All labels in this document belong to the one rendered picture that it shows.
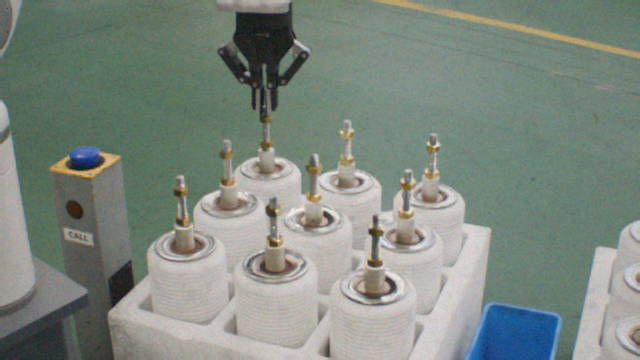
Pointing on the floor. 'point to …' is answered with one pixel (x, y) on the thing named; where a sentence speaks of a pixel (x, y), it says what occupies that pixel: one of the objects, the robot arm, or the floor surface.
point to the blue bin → (515, 334)
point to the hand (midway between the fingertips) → (265, 100)
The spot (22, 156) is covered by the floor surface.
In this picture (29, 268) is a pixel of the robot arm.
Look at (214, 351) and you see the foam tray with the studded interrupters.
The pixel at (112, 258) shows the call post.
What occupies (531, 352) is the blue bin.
